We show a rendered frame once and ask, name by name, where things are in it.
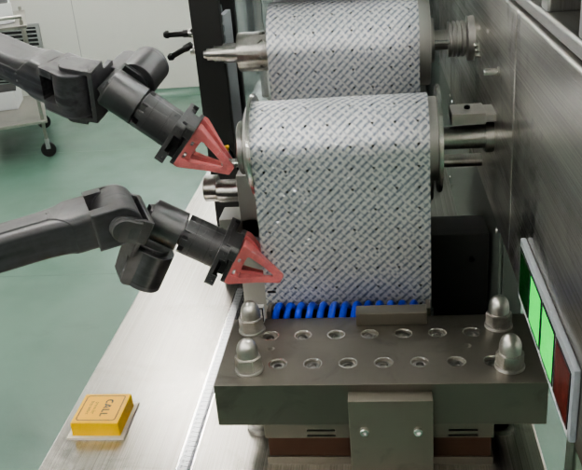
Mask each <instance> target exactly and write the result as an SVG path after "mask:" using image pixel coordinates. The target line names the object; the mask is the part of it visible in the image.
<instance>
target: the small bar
mask: <svg viewBox="0 0 582 470"><path fill-rule="evenodd" d="M355 315H356V325H426V324H427V309H426V304H411V305H370V306H356V314H355Z"/></svg>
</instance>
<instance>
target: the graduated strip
mask: <svg viewBox="0 0 582 470"><path fill-rule="evenodd" d="M243 301H244V294H243V288H236V290H235V293H234V296H233V299H232V301H231V304H230V307H229V312H228V315H227V318H226V321H225V323H224V326H223V329H222V332H221V335H220V338H219V341H218V343H217V346H216V349H215V354H214V357H213V360H212V363H211V365H210V368H209V371H208V374H207V377H206V380H205V383H204V385H203V388H202V391H201V396H200V399H199V402H198V405H197V407H196V410H195V413H194V416H193V418H192V421H191V424H190V426H189V429H188V432H187V437H186V440H185V443H184V446H183V448H182V451H181V454H180V457H179V460H178V463H177V466H176V468H175V470H192V467H193V464H194V462H195V459H196V455H197V452H198V449H199V446H200V443H201V438H202V435H203V431H204V428H205V425H206V423H207V419H208V416H209V413H210V410H211V406H212V404H213V401H214V398H215V391H214V384H215V379H216V375H217V372H218V369H219V367H220V364H221V361H222V357H223V354H224V351H225V349H226V346H227V343H228V339H229V334H230V331H231V328H232V326H233V322H234V320H238V319H239V316H240V312H241V306H242V304H243Z"/></svg>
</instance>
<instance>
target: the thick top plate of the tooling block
mask: <svg viewBox="0 0 582 470"><path fill-rule="evenodd" d="M485 321H486V314H473V315H427V324H426V325H356V317H337V318H291V319H266V320H265V323H264V326H265V327H266V330H265V332H264V333H263V334H261V335H259V336H256V337H251V338H250V337H244V336H242V335H241V334H240V333H239V328H240V324H239V320H234V322H233V326H232V328H231V331H230V334H229V339H228V343H227V346H226V349H225V351H224V354H223V357H222V361H221V364H220V367H219V369H218V372H217V375H216V379H215V384H214V391H215V403H216V410H217V416H218V422H219V425H324V424H349V413H348V392H426V391H431V392H432V394H433V409H434V424H546V423H547V402H548V388H549V385H548V382H547V377H546V374H545V371H544V369H543V367H542V364H541V361H540V358H539V355H538V352H537V349H536V347H535V344H534V339H533V336H532V333H531V330H530V328H529V326H528V323H527V320H526V317H525V314H524V313H518V314H512V324H513V327H512V329H511V330H509V331H507V332H504V333H496V332H492V331H490V330H488V329H487V328H485V326H484V322H485ZM507 333H514V334H516V335H517V336H518V337H519V338H520V341H521V344H522V350H523V351H524V363H525V369H524V371H523V372H521V373H519V374H516V375H507V374H504V373H501V372H499V371H498V370H496V369H495V367H494V361H495V354H496V351H497V350H498V349H499V342H500V339H501V337H502V336H503V335H504V334H507ZM243 338H250V339H252V340H253V341H254V342H255V343H256V345H257V350H258V352H259V353H260V355H261V360H262V364H263V366H264V369H263V371H262V373H260V374H259V375H257V376H255V377H252V378H243V377H240V376H238V375H237V374H236V373H235V366H236V365H235V357H234V356H235V355H236V354H237V352H236V348H237V344H238V342H239V341H240V340H241V339H243Z"/></svg>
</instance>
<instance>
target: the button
mask: <svg viewBox="0 0 582 470"><path fill-rule="evenodd" d="M132 408H133V402H132V395H131V394H86V396H85V398H84V399H83V401H82V403H81V405H80V407H79V408H78V410H77V412H76V415H75V416H74V418H73V419H72V421H71V423H70V425H71V429H72V433H73V435H121V433H122V431H123V428H124V426H125V424H126V422H127V420H128V418H129V416H130V414H131V412H132Z"/></svg>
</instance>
